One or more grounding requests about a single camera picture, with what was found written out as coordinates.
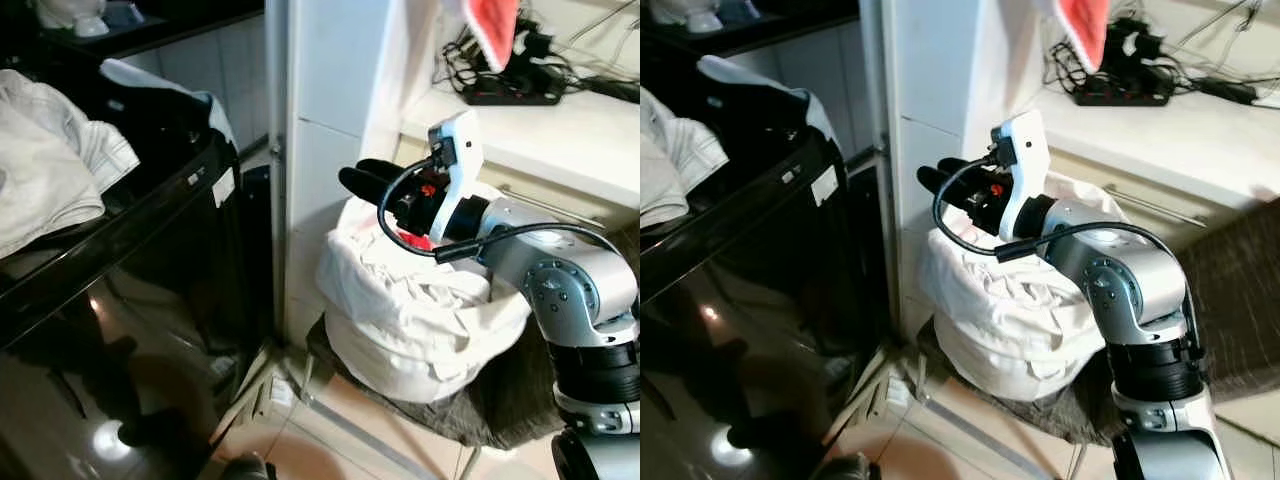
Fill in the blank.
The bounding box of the pink and white hanging cloth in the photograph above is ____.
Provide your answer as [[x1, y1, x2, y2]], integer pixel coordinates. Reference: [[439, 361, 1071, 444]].
[[440, 0, 522, 74], [1035, 0, 1114, 74]]

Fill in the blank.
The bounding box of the silver drawer handle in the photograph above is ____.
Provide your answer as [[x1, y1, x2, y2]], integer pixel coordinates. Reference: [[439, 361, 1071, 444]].
[[496, 182, 603, 230], [1102, 182, 1183, 230]]

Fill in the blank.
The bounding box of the white ceramic object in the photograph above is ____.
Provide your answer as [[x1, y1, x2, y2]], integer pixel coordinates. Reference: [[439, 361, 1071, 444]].
[[35, 0, 110, 39], [649, 0, 724, 34]]

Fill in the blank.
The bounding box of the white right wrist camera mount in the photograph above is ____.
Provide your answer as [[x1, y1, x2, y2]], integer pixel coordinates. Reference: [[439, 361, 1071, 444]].
[[990, 110, 1051, 241], [428, 110, 484, 243]]

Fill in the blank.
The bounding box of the black power strip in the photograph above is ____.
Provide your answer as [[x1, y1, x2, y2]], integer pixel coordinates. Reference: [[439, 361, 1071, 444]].
[[1072, 87, 1172, 108], [461, 84, 564, 108]]

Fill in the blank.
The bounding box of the dark robot foot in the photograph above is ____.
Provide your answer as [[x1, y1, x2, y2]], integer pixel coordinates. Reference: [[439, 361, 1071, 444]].
[[824, 452, 872, 480], [219, 452, 277, 480]]

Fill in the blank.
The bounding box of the white laundry bundle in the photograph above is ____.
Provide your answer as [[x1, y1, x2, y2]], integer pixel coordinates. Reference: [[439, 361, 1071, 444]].
[[315, 180, 534, 406], [918, 183, 1118, 404]]

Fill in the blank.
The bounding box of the white and black draped cloth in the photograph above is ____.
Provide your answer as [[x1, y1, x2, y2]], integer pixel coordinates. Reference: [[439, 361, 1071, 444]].
[[99, 57, 239, 153], [696, 54, 837, 143]]

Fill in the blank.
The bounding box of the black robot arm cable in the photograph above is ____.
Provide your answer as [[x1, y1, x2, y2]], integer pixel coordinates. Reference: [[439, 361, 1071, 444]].
[[377, 153, 627, 267], [931, 150, 1193, 264]]

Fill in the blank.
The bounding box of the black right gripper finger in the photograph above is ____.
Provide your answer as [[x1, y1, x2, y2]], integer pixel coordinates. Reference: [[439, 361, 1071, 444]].
[[937, 156, 993, 183], [338, 167, 398, 208], [356, 157, 416, 187], [917, 165, 973, 204]]

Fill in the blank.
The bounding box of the glossy black washing machine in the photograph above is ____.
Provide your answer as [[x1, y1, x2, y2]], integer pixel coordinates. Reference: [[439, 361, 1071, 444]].
[[0, 40, 277, 480], [640, 58, 887, 480]]

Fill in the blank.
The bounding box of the dark grey fuzzy mat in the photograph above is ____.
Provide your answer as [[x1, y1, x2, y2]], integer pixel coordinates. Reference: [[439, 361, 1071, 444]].
[[913, 318, 1128, 447], [303, 315, 567, 452]]

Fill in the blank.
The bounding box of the black cable tangle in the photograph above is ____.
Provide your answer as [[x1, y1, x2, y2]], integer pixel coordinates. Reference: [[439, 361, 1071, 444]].
[[1043, 0, 1280, 107], [440, 0, 641, 101]]

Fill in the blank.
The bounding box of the black power adapter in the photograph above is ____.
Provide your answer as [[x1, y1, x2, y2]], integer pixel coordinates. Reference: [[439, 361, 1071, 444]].
[[588, 77, 641, 104], [1198, 77, 1260, 105]]

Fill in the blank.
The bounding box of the crumpled white ribbed garment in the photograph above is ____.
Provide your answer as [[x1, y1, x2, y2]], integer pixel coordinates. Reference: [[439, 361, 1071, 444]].
[[0, 70, 142, 260], [640, 88, 730, 230]]

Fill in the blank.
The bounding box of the white counter cabinet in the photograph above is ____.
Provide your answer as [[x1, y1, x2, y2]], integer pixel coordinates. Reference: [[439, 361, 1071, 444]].
[[394, 84, 641, 237], [1033, 84, 1280, 253]]

